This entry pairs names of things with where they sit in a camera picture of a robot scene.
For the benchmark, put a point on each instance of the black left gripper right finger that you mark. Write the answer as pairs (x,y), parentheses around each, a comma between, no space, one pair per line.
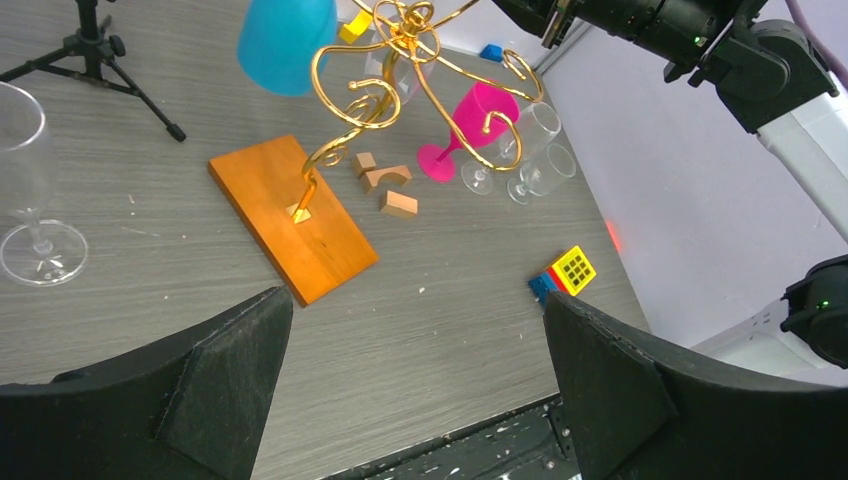
(640,407)

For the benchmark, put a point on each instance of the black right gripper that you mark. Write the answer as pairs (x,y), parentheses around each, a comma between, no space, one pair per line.
(672,30)

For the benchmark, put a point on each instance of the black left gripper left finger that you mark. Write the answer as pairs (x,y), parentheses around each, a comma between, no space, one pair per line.
(192,405)

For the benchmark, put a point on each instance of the clear wine glass front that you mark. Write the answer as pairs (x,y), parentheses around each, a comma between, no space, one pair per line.
(537,126)

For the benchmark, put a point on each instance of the clear wine glass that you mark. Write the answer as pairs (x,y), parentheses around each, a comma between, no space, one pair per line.
(38,252)
(542,174)
(406,82)
(537,126)

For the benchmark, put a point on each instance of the pink plastic wine glass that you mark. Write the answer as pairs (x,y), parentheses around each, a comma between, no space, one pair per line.
(469,116)

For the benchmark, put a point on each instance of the blue plastic wine glass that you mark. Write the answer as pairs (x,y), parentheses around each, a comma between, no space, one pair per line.
(279,39)

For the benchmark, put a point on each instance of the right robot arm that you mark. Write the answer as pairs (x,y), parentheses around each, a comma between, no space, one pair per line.
(782,86)

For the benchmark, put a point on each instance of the orange wooden rack base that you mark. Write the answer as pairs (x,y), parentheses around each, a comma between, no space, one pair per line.
(314,255)

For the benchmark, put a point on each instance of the colourful toy block calculator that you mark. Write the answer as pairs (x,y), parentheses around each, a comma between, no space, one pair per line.
(571,272)

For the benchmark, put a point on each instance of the small blue block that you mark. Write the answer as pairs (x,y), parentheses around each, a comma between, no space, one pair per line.
(492,52)

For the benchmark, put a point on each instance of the wooden rectangular block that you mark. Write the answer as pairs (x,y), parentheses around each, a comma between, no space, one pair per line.
(398,205)

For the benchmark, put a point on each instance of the wooden arch block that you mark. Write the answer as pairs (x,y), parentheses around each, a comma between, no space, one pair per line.
(398,175)

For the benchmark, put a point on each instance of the small wooden cube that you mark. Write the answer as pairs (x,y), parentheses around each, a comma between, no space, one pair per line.
(362,163)

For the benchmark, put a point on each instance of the yellow curved block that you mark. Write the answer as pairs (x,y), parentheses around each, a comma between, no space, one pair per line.
(353,30)

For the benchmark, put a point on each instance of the green microphone on tripod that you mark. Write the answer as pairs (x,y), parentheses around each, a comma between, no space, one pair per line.
(99,52)

